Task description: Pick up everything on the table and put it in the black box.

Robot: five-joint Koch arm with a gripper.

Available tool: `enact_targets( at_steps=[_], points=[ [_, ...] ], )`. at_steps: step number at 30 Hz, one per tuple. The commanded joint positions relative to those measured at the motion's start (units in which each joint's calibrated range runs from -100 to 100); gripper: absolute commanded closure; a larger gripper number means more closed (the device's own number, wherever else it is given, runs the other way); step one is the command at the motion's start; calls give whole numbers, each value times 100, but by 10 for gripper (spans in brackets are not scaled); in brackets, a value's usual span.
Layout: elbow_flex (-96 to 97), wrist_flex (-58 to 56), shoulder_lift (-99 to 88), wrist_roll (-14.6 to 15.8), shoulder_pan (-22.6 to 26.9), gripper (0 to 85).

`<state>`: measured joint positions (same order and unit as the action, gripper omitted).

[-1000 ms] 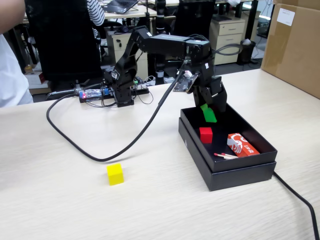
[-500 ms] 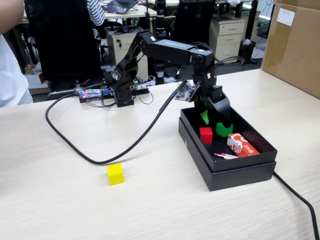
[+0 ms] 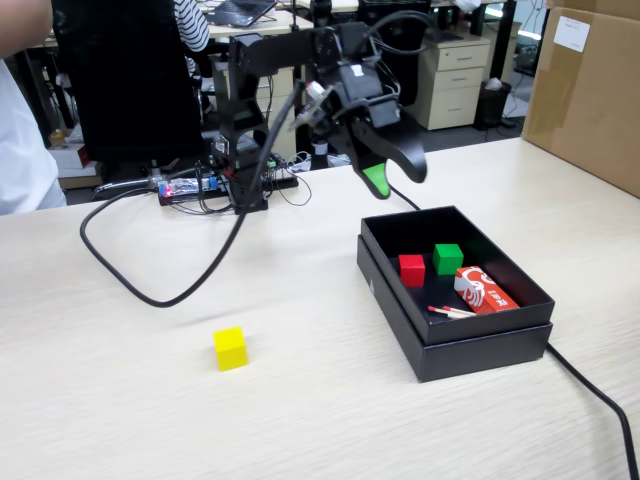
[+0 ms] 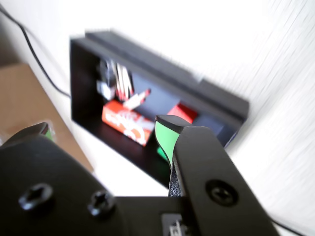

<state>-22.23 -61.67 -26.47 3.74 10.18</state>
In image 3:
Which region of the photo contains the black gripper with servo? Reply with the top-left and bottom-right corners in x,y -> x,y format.
327,62 -> 429,201

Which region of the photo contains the red wooden cube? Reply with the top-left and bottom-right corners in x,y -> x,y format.
398,253 -> 427,289

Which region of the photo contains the green wooden cube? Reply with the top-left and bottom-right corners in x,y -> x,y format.
432,243 -> 465,276

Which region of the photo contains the yellow wooden cube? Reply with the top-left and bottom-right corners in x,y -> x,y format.
213,326 -> 250,373

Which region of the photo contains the bare forearm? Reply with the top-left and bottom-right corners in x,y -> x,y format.
0,0 -> 54,61

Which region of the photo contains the black cardboard box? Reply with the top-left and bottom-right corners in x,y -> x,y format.
360,204 -> 556,347

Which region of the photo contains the large brown cardboard box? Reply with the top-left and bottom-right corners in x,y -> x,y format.
520,0 -> 640,199

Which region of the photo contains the black open box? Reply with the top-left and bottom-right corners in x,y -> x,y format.
356,234 -> 554,384

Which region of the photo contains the white carton box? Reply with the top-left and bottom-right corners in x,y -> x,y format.
49,143 -> 104,190

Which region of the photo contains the black swivel office chair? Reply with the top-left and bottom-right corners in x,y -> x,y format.
357,0 -> 434,109

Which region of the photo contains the beige three drawer cabinet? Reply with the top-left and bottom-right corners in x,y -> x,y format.
402,34 -> 492,132

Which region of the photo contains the black trash bin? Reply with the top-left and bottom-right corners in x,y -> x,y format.
474,77 -> 514,132

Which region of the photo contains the orange white matchbox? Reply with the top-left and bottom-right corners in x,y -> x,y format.
453,265 -> 521,316

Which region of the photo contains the black pole with white bands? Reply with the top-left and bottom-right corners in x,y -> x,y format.
308,0 -> 335,169

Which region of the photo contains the beige office desk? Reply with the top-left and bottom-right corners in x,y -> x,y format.
207,7 -> 316,39

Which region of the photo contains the controller circuit board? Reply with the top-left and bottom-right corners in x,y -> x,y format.
155,174 -> 224,206

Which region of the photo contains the black laptop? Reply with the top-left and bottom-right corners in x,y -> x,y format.
204,0 -> 279,29

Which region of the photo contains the white shipping label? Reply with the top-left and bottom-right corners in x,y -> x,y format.
553,15 -> 591,54

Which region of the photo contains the person in striped shirt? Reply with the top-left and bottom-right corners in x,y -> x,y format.
172,0 -> 212,81

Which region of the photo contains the large black office chair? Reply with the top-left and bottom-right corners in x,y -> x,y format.
51,0 -> 206,164

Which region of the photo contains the person in white shirt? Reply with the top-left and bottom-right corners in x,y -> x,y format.
0,58 -> 68,216

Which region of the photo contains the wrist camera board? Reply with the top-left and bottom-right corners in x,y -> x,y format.
292,79 -> 336,129

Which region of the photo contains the thick black camera cable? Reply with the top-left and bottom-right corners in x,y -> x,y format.
78,79 -> 307,309

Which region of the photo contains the thick black power cable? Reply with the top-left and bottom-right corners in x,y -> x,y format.
387,182 -> 640,480

